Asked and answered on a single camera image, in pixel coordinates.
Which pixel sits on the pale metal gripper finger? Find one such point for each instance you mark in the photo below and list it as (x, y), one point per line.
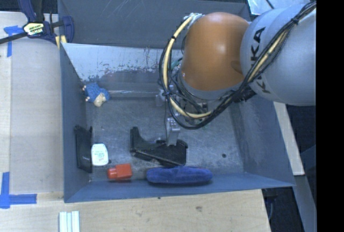
(172, 131)
(159, 98)

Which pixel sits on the blue plush roll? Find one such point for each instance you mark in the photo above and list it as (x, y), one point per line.
(178, 175)

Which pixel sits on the blue toy hedgehog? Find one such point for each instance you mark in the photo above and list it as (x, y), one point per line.
(95, 92)

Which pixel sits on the red plastic block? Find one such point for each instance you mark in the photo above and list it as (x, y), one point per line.
(122, 172)

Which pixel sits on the white labelled small container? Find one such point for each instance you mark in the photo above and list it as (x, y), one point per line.
(99, 155)

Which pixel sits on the grey metal bin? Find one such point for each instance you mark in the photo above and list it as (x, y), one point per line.
(134, 24)

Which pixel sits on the black flat case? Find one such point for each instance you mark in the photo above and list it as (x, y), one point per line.
(83, 149)

